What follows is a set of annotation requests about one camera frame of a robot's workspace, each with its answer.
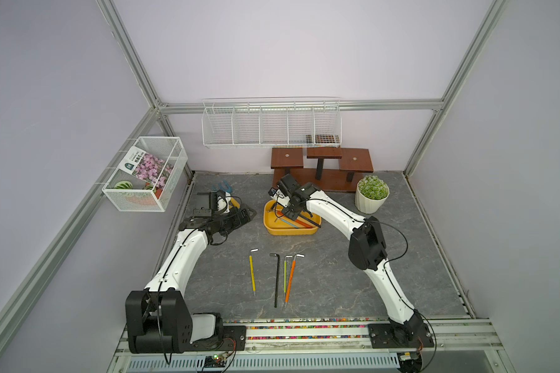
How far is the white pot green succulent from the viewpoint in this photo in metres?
0.98

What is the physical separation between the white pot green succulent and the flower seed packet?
77 centimetres

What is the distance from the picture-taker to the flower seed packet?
73cm
